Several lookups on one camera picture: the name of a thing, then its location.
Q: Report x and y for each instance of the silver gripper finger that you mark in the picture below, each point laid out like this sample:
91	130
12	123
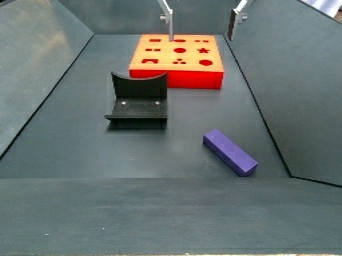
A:
236	18
167	17

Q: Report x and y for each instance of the purple rectangular block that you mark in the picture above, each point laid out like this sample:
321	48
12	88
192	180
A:
230	153

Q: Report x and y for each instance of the red shape sorter board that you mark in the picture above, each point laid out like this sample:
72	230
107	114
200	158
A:
190	59

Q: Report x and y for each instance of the black curved fixture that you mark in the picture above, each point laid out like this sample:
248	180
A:
140	100

